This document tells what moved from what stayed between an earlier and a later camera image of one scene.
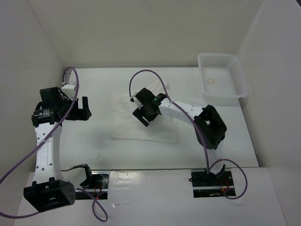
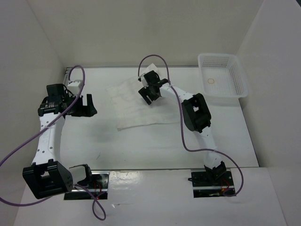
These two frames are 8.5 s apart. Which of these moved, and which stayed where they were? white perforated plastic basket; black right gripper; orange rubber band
Moved: black right gripper
Stayed: white perforated plastic basket; orange rubber band
